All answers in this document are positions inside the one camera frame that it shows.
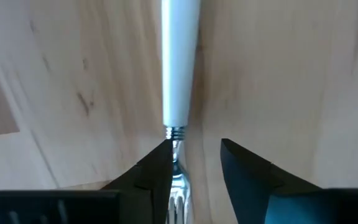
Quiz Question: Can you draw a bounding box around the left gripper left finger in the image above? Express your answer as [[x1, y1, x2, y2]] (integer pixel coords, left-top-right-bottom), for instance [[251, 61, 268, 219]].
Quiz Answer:
[[0, 138, 175, 224]]

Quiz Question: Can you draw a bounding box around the white-handled fork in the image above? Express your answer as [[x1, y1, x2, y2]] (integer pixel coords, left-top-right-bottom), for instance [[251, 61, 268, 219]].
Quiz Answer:
[[160, 0, 202, 224]]

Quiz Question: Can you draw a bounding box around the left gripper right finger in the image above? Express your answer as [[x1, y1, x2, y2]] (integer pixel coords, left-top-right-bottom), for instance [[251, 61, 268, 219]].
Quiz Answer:
[[220, 138, 358, 224]]

